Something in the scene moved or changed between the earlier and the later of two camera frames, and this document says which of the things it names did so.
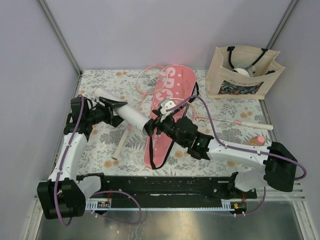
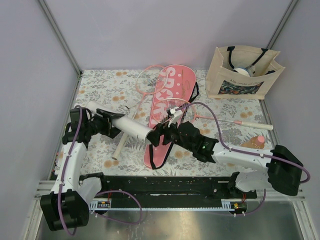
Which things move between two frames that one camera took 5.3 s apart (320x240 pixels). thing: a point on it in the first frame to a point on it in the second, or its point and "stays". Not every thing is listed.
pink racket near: [185, 109] stays
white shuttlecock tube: [128, 114] to [127, 125]
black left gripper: [111, 119] to [108, 129]
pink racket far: [149, 80] stays
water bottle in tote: [249, 71] stays
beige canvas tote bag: [240, 72] stays
